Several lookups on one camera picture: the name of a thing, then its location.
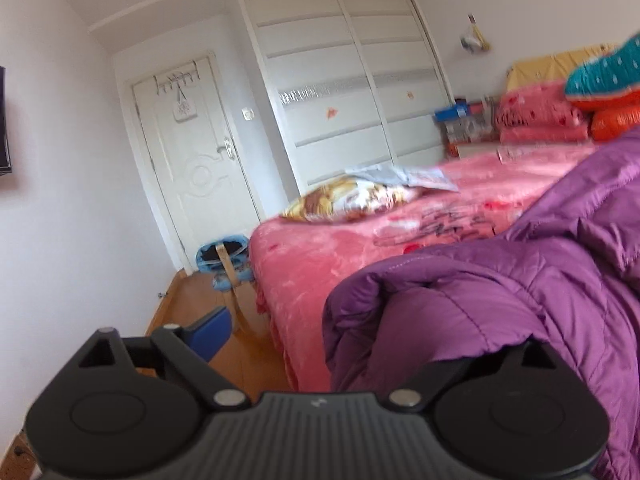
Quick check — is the teal dotted folded quilt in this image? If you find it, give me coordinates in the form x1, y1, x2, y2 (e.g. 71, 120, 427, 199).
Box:
565, 32, 640, 111

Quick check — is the wooden stand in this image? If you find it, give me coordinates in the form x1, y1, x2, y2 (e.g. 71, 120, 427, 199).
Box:
216, 242, 271, 341

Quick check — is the clear plastic bag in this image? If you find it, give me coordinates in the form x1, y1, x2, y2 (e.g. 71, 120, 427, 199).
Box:
345, 162, 460, 193

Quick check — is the yellow headboard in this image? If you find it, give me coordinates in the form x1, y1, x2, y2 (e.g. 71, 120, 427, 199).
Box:
505, 44, 621, 93

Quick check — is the white hanging ornament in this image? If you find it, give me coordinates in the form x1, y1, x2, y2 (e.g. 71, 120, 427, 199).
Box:
172, 85, 197, 121

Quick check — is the over-door hook rack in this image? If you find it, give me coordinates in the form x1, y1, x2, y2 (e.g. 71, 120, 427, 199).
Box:
154, 57, 203, 96

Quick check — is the orange folded quilt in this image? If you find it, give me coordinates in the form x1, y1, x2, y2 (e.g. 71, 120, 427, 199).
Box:
590, 105, 640, 145

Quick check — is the black wall television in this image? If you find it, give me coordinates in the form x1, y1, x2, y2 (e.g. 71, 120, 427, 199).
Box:
0, 66, 13, 176

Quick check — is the wall lamp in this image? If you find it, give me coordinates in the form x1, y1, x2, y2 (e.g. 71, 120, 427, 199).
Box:
460, 14, 492, 55

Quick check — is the blue fabric basket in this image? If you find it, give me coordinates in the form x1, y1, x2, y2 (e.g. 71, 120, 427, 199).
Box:
195, 235, 256, 291

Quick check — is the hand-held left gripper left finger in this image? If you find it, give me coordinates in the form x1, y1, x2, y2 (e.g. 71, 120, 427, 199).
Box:
75, 305, 251, 412

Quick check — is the pink folded quilt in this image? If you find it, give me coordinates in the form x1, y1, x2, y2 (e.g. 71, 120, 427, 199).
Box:
495, 80, 596, 145

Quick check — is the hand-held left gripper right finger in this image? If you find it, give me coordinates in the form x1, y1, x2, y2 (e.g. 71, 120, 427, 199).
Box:
387, 339, 568, 413

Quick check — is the white door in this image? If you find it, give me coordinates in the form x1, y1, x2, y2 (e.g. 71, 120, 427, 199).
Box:
131, 52, 263, 276

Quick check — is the pink printed bed blanket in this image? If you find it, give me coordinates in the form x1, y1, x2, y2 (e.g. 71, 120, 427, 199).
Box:
248, 142, 601, 393

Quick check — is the blue box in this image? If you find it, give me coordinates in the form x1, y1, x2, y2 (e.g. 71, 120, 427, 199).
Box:
433, 102, 472, 123

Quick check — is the purple down jacket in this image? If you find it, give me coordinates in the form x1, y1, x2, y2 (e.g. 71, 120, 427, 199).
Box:
322, 127, 640, 480

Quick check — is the white nightstand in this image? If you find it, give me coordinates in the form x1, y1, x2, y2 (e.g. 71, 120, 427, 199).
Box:
446, 141, 501, 161

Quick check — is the yellow printed pillow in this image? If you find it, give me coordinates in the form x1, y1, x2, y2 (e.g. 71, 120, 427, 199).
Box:
280, 176, 413, 223

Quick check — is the white sliding wardrobe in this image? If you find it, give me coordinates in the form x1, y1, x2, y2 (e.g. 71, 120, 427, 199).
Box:
235, 0, 456, 196

